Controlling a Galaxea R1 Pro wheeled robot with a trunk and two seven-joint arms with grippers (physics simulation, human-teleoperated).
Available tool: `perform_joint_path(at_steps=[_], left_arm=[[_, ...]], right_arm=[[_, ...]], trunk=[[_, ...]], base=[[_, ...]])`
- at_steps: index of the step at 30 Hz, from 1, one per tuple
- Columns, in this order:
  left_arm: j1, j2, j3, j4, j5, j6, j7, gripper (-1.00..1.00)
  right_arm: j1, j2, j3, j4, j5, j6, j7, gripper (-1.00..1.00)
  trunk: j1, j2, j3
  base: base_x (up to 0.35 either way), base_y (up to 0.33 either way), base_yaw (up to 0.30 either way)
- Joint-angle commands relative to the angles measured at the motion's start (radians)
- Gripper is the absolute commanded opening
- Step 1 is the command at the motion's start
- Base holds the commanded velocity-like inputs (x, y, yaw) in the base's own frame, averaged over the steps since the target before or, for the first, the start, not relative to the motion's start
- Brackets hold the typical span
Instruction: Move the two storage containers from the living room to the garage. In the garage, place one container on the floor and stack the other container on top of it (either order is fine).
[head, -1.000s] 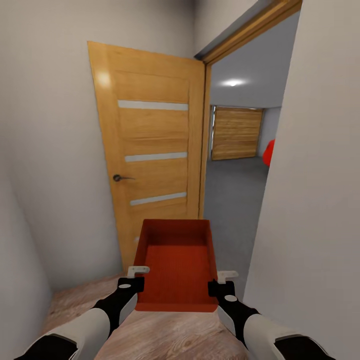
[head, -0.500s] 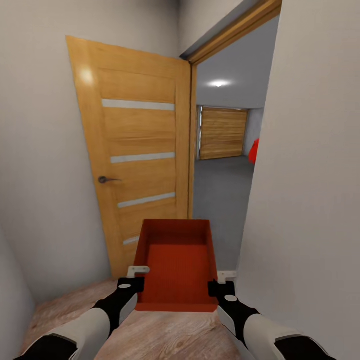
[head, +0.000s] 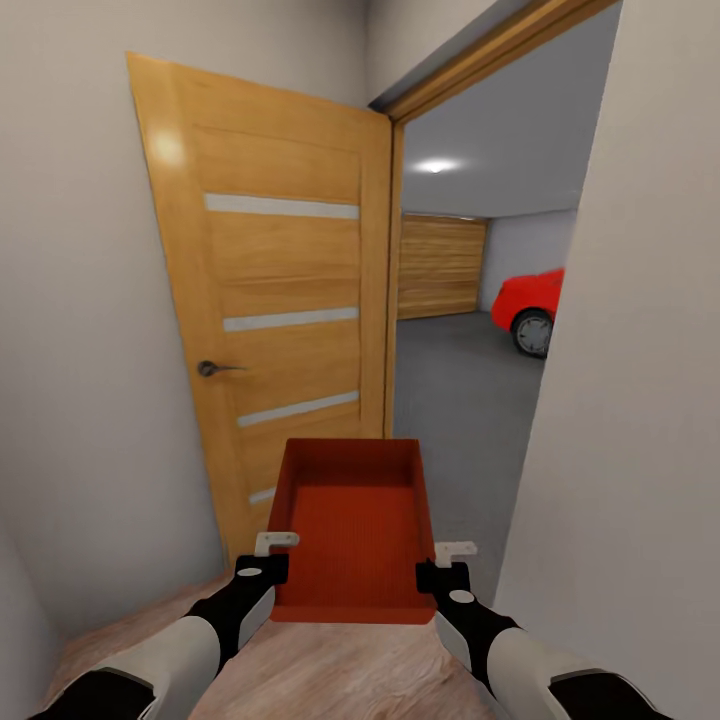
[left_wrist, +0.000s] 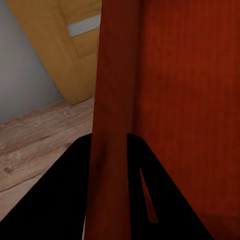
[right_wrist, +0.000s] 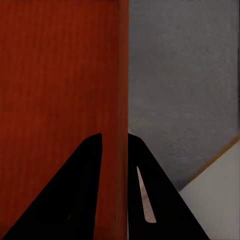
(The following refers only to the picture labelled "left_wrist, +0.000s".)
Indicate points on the door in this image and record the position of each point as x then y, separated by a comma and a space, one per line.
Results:
65, 35

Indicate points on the storage box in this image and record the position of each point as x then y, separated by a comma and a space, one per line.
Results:
168, 71

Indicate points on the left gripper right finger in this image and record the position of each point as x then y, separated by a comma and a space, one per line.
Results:
176, 218

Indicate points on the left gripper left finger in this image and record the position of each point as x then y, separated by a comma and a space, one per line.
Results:
55, 207

